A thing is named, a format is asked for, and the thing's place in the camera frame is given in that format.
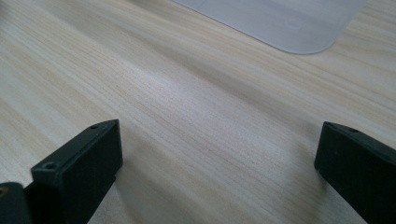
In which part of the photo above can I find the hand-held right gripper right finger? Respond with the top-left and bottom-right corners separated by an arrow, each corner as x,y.
314,120 -> 396,224

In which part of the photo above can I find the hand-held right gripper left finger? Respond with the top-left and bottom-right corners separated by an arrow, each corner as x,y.
23,119 -> 123,224

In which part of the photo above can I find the white plastic cutting board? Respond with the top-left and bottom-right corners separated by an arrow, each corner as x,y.
170,0 -> 369,55

